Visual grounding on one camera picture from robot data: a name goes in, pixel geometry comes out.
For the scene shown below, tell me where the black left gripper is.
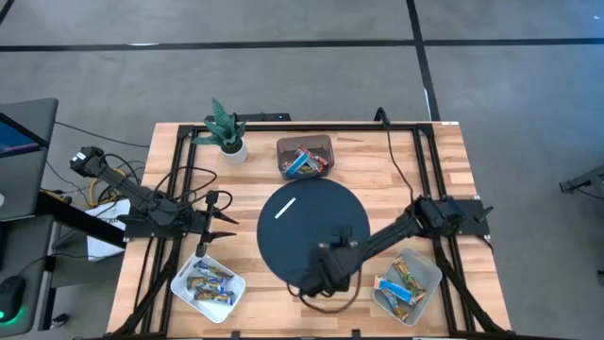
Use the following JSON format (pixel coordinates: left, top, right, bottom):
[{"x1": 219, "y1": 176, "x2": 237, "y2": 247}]
[{"x1": 195, "y1": 190, "x2": 241, "y2": 259}]

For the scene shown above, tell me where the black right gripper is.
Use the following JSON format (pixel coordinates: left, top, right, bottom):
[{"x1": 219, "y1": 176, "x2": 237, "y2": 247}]
[{"x1": 299, "y1": 225, "x2": 364, "y2": 298}]

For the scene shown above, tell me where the purple label chewy granola bar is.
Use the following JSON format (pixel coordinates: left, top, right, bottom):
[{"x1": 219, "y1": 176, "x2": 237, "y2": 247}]
[
  {"x1": 193, "y1": 261, "x2": 235, "y2": 281},
  {"x1": 193, "y1": 288, "x2": 236, "y2": 306},
  {"x1": 186, "y1": 276, "x2": 226, "y2": 291}
]

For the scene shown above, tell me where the dark blue round woven placemat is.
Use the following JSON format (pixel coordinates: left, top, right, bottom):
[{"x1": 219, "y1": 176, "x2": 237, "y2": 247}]
[{"x1": 256, "y1": 177, "x2": 372, "y2": 289}]

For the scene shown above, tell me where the white stick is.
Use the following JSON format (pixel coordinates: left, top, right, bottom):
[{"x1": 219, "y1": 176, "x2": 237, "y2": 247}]
[{"x1": 275, "y1": 196, "x2": 297, "y2": 220}]

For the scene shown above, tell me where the white plant pot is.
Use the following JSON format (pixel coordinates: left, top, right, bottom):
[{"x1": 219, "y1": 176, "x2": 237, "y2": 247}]
[{"x1": 220, "y1": 139, "x2": 249, "y2": 165}]

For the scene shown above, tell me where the white plastic bin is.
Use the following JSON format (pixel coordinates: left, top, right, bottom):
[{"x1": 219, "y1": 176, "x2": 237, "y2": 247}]
[{"x1": 169, "y1": 251, "x2": 247, "y2": 325}]

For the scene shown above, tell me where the grey plastic bin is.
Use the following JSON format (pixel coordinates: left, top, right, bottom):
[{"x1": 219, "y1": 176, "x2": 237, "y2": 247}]
[{"x1": 371, "y1": 247, "x2": 444, "y2": 327}]

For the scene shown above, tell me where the green snake plant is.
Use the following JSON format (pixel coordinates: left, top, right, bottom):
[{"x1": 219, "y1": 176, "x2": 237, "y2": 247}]
[{"x1": 191, "y1": 97, "x2": 247, "y2": 155}]

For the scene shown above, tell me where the brown plastic bin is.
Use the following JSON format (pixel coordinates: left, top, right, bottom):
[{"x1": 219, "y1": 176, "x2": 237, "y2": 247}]
[{"x1": 276, "y1": 134, "x2": 336, "y2": 181}]

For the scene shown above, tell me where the black power strip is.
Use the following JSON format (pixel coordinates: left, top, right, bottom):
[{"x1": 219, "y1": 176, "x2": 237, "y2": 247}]
[{"x1": 205, "y1": 111, "x2": 293, "y2": 123}]

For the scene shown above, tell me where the white paper sheet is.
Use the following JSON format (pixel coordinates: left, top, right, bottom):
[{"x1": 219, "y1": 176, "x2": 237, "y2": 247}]
[{"x1": 86, "y1": 197, "x2": 132, "y2": 262}]

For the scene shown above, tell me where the black side desk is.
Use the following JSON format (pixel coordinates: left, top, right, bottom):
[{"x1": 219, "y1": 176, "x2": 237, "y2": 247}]
[{"x1": 35, "y1": 191, "x2": 127, "y2": 249}]

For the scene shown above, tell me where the grey laptop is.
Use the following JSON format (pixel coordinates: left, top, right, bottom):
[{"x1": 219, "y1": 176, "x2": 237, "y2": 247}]
[{"x1": 0, "y1": 97, "x2": 60, "y2": 223}]

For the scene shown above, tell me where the black computer mouse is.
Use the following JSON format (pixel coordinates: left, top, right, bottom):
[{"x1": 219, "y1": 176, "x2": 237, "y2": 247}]
[{"x1": 0, "y1": 275, "x2": 27, "y2": 325}]

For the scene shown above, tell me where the grey metal stand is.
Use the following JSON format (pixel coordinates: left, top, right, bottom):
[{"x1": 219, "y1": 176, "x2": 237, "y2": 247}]
[{"x1": 559, "y1": 164, "x2": 604, "y2": 195}]

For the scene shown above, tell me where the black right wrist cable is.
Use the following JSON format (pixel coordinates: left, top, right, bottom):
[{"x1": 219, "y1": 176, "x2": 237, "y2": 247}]
[{"x1": 286, "y1": 268, "x2": 363, "y2": 315}]

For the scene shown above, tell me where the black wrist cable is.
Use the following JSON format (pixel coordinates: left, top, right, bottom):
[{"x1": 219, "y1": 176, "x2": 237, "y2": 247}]
[
  {"x1": 286, "y1": 268, "x2": 363, "y2": 315},
  {"x1": 153, "y1": 164, "x2": 235, "y2": 223}
]

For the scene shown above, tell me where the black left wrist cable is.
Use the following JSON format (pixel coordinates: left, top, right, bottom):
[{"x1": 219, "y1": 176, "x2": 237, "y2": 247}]
[{"x1": 153, "y1": 164, "x2": 235, "y2": 223}]

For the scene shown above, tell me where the black aluminium table frame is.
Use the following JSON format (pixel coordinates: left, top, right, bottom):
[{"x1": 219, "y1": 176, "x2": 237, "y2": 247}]
[{"x1": 110, "y1": 123, "x2": 513, "y2": 340}]

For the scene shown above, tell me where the yellow cable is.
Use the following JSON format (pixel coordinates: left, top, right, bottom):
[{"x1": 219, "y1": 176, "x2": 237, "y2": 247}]
[{"x1": 87, "y1": 167, "x2": 128, "y2": 209}]

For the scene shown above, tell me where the black table cable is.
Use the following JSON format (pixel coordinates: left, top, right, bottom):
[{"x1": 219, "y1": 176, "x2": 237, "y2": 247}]
[{"x1": 375, "y1": 107, "x2": 417, "y2": 205}]

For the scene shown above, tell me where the black floor cable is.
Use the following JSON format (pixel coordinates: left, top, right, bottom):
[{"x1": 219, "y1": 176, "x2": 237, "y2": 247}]
[{"x1": 578, "y1": 186, "x2": 604, "y2": 202}]

